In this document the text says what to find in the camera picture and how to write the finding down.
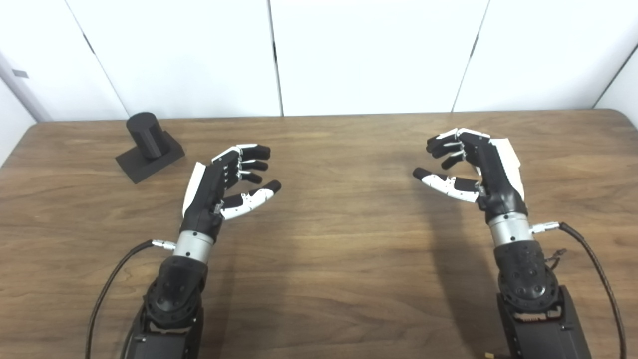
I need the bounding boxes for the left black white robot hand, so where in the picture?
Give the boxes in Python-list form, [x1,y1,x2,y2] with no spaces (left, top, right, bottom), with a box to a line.
[179,144,282,244]

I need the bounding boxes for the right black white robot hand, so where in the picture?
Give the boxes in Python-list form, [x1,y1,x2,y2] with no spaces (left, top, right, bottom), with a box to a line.
[413,128,529,223]

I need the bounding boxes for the black peg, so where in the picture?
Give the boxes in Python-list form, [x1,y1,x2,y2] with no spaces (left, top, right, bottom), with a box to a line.
[115,112,185,184]

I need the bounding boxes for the thin wires on right arm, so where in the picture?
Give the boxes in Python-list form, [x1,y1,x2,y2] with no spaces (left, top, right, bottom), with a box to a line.
[546,248,569,272]

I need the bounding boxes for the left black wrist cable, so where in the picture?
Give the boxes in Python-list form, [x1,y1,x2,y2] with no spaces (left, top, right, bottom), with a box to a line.
[85,239,177,359]

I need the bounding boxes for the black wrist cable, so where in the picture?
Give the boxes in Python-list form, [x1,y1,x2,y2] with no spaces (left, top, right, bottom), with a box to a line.
[85,239,177,359]
[531,221,628,359]

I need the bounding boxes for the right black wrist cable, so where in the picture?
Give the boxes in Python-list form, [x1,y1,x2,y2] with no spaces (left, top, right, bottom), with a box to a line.
[531,221,628,359]

